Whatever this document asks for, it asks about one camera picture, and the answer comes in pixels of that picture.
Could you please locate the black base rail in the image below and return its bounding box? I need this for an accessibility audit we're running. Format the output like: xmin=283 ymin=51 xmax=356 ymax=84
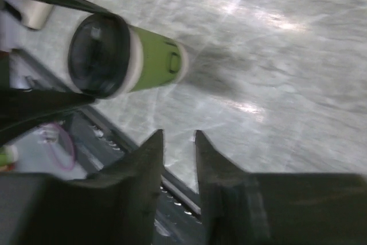
xmin=17 ymin=49 xmax=207 ymax=245

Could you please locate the green paper coffee cup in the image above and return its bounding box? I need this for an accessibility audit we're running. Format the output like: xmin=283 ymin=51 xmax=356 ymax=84
xmin=117 ymin=26 xmax=190 ymax=94

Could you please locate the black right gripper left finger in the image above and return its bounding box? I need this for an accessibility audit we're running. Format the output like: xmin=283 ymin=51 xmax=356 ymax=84
xmin=1 ymin=130 xmax=163 ymax=244

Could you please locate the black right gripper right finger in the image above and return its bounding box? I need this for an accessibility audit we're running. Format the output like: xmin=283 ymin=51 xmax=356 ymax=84
xmin=195 ymin=131 xmax=366 ymax=244

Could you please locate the black plastic cup lid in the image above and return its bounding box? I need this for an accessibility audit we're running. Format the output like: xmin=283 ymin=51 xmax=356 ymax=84
xmin=67 ymin=14 xmax=131 ymax=99

